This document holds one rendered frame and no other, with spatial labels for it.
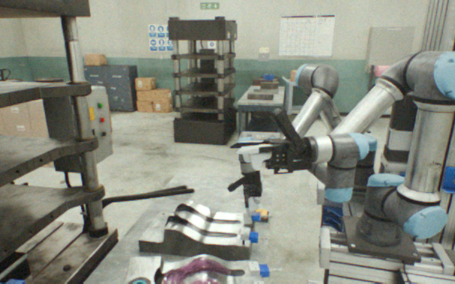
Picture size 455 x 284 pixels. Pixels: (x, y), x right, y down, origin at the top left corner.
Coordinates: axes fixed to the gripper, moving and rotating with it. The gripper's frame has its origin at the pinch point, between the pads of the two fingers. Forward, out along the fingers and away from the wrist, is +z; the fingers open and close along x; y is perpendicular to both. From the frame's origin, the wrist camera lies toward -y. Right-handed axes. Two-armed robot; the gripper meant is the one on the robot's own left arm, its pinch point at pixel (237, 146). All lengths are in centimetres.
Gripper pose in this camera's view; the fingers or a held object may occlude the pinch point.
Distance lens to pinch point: 81.1
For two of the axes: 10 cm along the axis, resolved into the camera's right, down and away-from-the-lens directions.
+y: 0.3, 9.8, 1.8
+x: -2.0, -1.7, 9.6
